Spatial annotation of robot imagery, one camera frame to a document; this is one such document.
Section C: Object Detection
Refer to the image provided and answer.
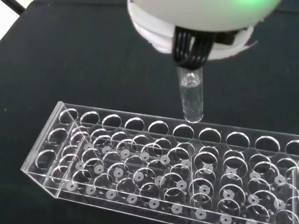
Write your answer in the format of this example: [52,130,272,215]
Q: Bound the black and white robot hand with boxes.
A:
[127,0,283,70]

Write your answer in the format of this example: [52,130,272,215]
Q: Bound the clear plastic test tube rack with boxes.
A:
[20,100,299,224]

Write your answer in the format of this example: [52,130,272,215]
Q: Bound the black bench cloth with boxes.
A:
[0,0,299,224]

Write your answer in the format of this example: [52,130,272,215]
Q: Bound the black cable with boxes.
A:
[4,0,26,12]

